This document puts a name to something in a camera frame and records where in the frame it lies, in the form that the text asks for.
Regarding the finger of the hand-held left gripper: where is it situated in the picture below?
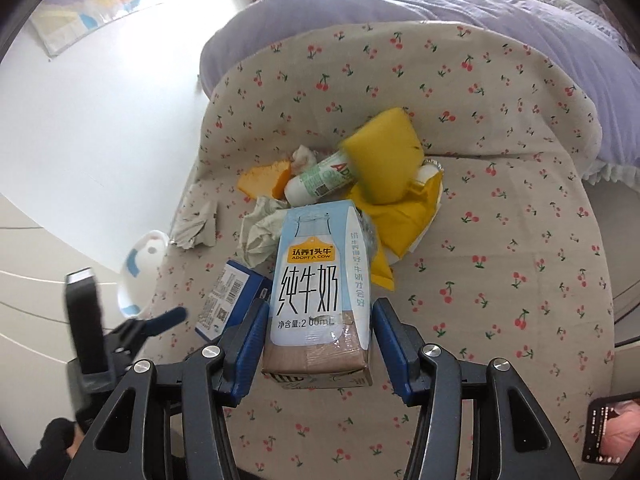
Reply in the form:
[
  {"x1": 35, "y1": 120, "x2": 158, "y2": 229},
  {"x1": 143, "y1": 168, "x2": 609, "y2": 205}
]
[{"x1": 142, "y1": 308, "x2": 189, "y2": 336}]

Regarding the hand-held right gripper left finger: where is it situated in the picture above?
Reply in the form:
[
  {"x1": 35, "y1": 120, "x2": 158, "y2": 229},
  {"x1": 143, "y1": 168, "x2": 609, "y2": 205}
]
[{"x1": 62, "y1": 299, "x2": 273, "y2": 480}]

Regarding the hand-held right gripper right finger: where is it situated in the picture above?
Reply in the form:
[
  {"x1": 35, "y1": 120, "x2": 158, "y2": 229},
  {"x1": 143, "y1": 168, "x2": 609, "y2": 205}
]
[{"x1": 372, "y1": 298, "x2": 581, "y2": 480}]

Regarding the yellow and white bag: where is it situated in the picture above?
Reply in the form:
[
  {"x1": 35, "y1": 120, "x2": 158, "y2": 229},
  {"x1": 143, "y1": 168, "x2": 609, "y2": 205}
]
[{"x1": 117, "y1": 230, "x2": 171, "y2": 321}]

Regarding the blue and white milk carton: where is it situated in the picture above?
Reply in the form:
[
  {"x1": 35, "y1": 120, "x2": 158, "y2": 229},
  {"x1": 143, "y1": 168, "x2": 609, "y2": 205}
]
[{"x1": 260, "y1": 199, "x2": 373, "y2": 390}]

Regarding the yellow plastic packet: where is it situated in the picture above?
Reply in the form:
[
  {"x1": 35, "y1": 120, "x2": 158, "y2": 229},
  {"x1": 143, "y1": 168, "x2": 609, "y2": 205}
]
[{"x1": 347, "y1": 165, "x2": 445, "y2": 292}]

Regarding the small white tissue wad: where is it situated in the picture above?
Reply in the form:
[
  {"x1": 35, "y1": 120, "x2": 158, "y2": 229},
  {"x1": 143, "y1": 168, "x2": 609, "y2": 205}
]
[{"x1": 291, "y1": 144, "x2": 318, "y2": 176}]

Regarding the person's left forearm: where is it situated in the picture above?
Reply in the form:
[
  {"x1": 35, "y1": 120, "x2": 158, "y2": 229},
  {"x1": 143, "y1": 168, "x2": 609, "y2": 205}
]
[{"x1": 29, "y1": 417, "x2": 83, "y2": 478}]

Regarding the blue cardboard box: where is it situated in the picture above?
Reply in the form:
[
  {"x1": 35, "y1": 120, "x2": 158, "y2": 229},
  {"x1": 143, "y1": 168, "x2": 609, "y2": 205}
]
[{"x1": 194, "y1": 259, "x2": 273, "y2": 343}]

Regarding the grey crumpled paper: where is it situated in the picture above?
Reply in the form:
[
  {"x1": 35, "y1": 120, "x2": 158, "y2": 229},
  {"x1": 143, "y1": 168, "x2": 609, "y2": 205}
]
[{"x1": 170, "y1": 199, "x2": 219, "y2": 251}]

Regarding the large crumpled pale tissue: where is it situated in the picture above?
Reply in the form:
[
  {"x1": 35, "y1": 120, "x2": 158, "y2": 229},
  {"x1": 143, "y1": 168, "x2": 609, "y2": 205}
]
[{"x1": 241, "y1": 195, "x2": 301, "y2": 268}]

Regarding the cherry print bed sheet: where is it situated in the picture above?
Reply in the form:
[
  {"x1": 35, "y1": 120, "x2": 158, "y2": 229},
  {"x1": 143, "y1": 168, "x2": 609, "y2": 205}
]
[{"x1": 150, "y1": 20, "x2": 621, "y2": 480}]

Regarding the white and green bottle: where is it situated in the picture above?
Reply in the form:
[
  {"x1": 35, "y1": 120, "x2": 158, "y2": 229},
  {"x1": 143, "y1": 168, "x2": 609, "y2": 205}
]
[{"x1": 284, "y1": 147, "x2": 358, "y2": 207}]

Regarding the yellow sponge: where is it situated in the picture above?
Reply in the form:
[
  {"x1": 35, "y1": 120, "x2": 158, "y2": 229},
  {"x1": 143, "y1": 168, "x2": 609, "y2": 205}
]
[{"x1": 341, "y1": 106, "x2": 425, "y2": 206}]

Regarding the black smartphone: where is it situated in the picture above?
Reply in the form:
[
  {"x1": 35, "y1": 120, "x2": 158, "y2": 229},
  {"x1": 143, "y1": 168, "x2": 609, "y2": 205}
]
[{"x1": 581, "y1": 394, "x2": 640, "y2": 471}]

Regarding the purple blanket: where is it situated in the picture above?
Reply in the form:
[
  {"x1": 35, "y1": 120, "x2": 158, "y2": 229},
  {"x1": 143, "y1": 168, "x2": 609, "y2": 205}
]
[{"x1": 199, "y1": 0, "x2": 640, "y2": 186}]

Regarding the colourful wall map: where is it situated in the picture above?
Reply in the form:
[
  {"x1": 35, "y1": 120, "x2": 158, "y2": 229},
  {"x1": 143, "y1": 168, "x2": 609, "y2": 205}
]
[{"x1": 27, "y1": 0, "x2": 178, "y2": 58}]

